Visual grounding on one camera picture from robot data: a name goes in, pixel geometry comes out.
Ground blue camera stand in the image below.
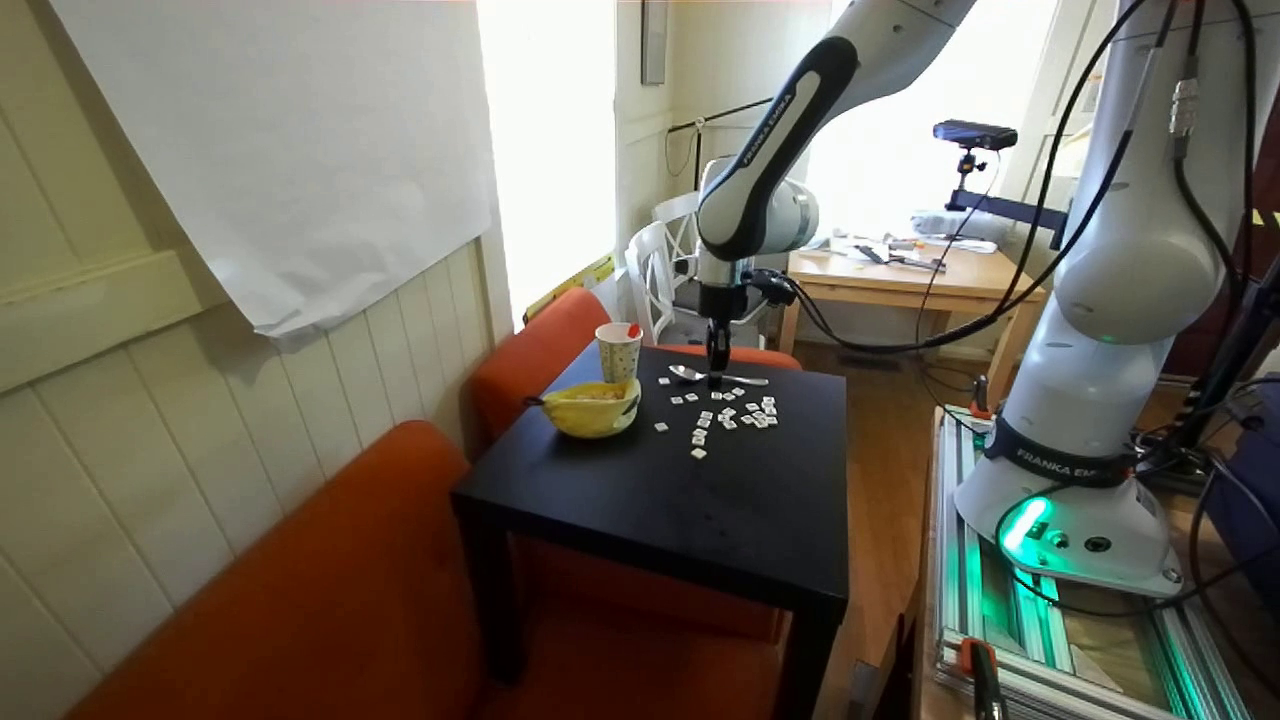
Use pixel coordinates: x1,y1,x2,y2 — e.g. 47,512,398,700
938,143,1067,235

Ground black floor cable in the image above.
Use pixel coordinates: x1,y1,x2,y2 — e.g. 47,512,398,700
1131,398,1280,672

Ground metal spoon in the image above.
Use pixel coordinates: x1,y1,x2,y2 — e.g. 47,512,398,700
663,360,776,394

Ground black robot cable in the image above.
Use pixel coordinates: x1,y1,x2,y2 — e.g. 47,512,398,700
765,0,1267,360

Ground large white paper sheet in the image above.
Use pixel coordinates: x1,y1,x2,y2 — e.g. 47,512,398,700
42,0,505,345

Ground dotted paper cup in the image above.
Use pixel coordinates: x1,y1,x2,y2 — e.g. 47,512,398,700
590,320,650,394

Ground orange fabric sofa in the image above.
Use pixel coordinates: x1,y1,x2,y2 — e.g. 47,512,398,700
65,417,804,720

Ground dark framed wall picture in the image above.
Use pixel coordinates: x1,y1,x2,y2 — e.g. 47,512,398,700
636,0,676,92

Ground yellow wooden ledge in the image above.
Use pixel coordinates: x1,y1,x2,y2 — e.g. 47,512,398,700
521,251,620,329

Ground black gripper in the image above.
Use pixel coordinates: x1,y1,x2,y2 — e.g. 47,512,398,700
694,277,748,379

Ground scattered white papers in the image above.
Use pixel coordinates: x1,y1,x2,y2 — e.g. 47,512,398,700
796,224,994,277

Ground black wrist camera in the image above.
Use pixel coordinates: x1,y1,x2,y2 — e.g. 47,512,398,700
741,266,798,303

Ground white plastic chair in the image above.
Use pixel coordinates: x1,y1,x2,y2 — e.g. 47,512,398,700
620,191,711,354

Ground blue fabric object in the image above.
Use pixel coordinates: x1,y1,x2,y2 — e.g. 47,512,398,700
1198,376,1280,614

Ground black stereo camera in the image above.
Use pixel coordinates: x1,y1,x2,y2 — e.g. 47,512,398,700
929,116,1022,155

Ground light wooden desk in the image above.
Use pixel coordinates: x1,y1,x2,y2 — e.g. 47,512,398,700
776,235,1050,404

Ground black square side table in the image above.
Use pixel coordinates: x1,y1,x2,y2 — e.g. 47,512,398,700
447,341,857,720

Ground dark wooden cabinet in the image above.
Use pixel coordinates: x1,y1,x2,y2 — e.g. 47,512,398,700
1224,0,1280,394

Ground orange black clamp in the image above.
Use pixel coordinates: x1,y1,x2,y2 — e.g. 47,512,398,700
956,635,1011,720

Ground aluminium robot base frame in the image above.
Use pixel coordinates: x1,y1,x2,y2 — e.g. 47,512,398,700
919,398,1265,720

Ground yellow bowl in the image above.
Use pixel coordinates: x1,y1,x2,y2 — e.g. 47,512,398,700
530,376,649,445

